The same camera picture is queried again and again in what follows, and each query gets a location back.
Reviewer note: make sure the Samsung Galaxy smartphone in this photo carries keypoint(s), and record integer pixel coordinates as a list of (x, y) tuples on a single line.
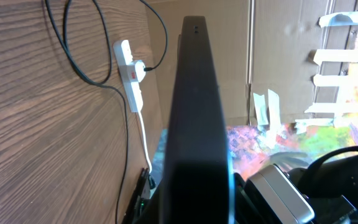
[(197, 185)]

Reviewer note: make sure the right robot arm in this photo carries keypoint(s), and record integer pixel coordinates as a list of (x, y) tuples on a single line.
[(330, 185)]

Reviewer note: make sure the white charger plug adapter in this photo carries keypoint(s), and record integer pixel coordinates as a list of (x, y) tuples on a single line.
[(135, 71)]

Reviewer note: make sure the white power strip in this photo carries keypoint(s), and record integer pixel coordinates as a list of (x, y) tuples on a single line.
[(124, 56)]

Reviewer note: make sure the cardboard backdrop panel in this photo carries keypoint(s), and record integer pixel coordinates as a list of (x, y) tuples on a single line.
[(257, 46)]

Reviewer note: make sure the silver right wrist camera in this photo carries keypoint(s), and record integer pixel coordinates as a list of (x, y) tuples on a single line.
[(275, 199)]

